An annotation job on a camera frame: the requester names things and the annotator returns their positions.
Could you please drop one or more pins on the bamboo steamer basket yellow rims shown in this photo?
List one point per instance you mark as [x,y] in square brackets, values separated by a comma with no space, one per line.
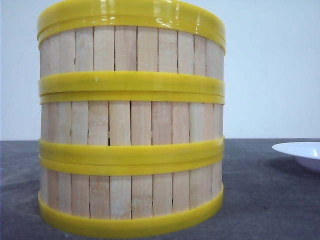
[130,63]

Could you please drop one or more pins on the woven bamboo steamer lid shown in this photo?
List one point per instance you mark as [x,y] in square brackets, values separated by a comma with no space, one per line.
[168,14]

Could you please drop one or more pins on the white plate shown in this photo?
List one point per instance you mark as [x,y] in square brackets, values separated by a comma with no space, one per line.
[307,154]

